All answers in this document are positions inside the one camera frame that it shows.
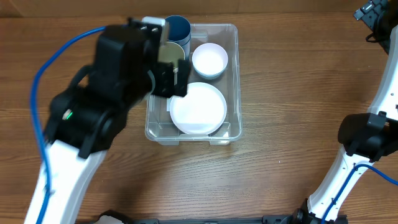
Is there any grey bowl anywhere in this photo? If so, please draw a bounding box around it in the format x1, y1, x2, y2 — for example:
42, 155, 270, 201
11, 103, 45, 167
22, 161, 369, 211
197, 73, 223, 80

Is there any pink plate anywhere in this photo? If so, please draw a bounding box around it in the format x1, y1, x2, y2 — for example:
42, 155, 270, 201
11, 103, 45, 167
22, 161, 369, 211
170, 82, 227, 135

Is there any beige cup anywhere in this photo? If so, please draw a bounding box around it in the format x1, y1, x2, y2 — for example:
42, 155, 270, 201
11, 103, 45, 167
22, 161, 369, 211
158, 42, 185, 68

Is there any pink bowl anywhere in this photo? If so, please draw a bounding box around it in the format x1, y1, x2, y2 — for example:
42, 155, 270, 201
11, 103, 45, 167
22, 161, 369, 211
192, 43, 228, 75

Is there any blue cup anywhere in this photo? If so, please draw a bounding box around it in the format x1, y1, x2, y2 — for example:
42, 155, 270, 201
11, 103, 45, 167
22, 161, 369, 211
165, 15, 191, 59

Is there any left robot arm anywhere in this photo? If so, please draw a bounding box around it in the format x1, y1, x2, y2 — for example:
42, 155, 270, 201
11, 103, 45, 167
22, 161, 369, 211
25, 17, 191, 223

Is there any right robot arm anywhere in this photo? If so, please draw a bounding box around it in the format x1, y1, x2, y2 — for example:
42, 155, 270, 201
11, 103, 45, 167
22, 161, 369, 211
283, 0, 397, 223

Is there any clear plastic storage bin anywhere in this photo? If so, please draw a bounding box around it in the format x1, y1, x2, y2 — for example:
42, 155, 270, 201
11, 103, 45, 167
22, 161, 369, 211
145, 23, 243, 146

